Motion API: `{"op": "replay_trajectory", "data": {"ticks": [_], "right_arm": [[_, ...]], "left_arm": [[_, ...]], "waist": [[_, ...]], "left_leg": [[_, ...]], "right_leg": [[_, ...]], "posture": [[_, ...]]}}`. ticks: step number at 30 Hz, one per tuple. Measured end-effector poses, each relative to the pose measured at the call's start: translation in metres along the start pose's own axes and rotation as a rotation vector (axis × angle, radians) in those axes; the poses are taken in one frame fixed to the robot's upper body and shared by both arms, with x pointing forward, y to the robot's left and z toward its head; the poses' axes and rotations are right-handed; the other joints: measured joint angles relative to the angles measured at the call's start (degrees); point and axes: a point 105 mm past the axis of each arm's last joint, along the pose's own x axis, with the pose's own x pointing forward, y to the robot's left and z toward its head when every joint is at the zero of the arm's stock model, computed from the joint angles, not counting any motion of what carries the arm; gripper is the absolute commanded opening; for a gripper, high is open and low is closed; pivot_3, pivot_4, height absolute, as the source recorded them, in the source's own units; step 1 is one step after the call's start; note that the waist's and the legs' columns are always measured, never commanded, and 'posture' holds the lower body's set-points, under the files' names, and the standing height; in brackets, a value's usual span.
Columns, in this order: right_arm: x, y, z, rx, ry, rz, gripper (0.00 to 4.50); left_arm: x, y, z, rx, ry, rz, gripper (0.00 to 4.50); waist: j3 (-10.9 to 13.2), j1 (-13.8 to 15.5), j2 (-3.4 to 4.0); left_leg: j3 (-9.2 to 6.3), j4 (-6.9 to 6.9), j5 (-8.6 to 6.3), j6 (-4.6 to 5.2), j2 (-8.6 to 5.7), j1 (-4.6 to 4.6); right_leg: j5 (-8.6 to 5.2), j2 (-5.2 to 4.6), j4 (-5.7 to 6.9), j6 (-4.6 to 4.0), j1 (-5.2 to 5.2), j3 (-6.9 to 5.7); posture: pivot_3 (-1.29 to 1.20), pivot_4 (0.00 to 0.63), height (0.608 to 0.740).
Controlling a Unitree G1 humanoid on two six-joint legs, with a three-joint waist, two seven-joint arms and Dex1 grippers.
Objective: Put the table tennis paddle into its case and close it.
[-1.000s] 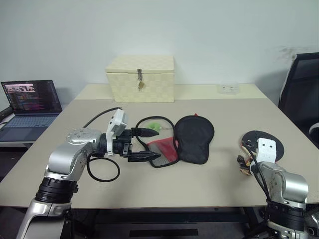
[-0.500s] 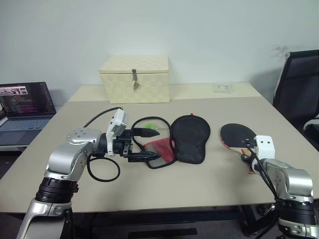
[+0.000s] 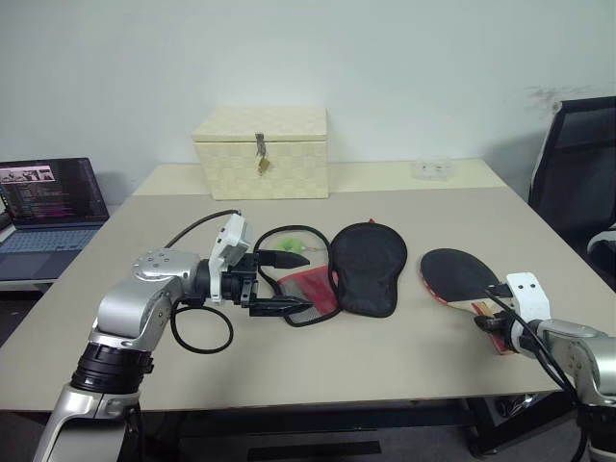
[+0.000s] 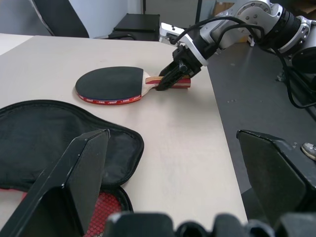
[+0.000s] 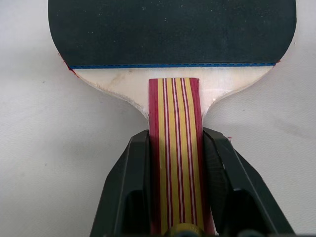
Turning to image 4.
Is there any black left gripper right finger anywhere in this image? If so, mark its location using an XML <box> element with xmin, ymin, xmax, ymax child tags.
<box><xmin>236</xmin><ymin>129</ymin><xmax>316</xmax><ymax>224</ymax></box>

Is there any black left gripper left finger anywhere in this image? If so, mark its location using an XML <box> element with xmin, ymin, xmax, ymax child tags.
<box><xmin>0</xmin><ymin>128</ymin><xmax>111</xmax><ymax>237</ymax></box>

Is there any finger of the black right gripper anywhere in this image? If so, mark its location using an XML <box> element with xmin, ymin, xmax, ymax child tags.
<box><xmin>156</xmin><ymin>68</ymin><xmax>192</xmax><ymax>92</ymax></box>
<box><xmin>158</xmin><ymin>61</ymin><xmax>182</xmax><ymax>77</ymax></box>

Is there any black and red paddle case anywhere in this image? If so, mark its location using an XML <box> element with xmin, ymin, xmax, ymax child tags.
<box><xmin>0</xmin><ymin>99</ymin><xmax>145</xmax><ymax>235</ymax></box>

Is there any table tennis paddle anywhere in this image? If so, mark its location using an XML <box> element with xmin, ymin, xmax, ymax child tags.
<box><xmin>75</xmin><ymin>66</ymin><xmax>192</xmax><ymax>106</ymax></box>

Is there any grey sneaker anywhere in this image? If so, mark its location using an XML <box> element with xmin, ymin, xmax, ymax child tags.
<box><xmin>300</xmin><ymin>142</ymin><xmax>316</xmax><ymax>161</ymax></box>

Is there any black flat box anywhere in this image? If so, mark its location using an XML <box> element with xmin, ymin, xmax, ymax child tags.
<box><xmin>108</xmin><ymin>13</ymin><xmax>161</xmax><ymax>41</ymax></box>

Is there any brown cardboard box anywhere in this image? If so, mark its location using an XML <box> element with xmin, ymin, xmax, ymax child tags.
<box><xmin>212</xmin><ymin>0</ymin><xmax>238</xmax><ymax>17</ymax></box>

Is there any black robot torso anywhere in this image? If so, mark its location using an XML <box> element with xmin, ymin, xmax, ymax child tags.
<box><xmin>293</xmin><ymin>46</ymin><xmax>316</xmax><ymax>75</ymax></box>

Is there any black office chair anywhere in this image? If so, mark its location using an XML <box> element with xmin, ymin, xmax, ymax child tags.
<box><xmin>29</xmin><ymin>0</ymin><xmax>90</xmax><ymax>39</ymax></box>

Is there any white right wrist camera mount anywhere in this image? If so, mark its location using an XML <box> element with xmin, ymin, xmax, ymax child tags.
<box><xmin>158</xmin><ymin>22</ymin><xmax>208</xmax><ymax>67</ymax></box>

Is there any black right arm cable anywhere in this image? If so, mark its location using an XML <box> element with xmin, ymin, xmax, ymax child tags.
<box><xmin>170</xmin><ymin>17</ymin><xmax>316</xmax><ymax>109</ymax></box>

